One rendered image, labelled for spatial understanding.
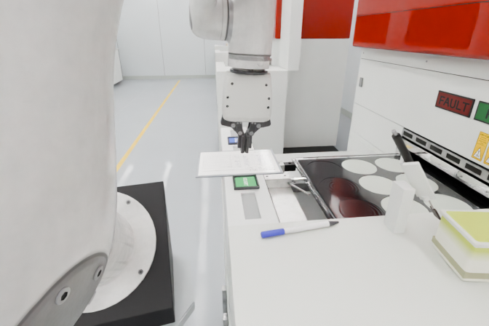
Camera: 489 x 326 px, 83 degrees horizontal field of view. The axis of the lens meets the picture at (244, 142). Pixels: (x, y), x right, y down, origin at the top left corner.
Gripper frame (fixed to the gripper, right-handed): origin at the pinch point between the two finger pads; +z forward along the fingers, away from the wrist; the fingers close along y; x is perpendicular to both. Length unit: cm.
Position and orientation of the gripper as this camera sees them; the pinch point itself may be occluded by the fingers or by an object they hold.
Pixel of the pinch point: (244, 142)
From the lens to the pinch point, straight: 60.3
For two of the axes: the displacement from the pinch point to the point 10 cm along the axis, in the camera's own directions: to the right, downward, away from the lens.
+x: 1.1, 3.6, -9.3
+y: -9.9, -0.1, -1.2
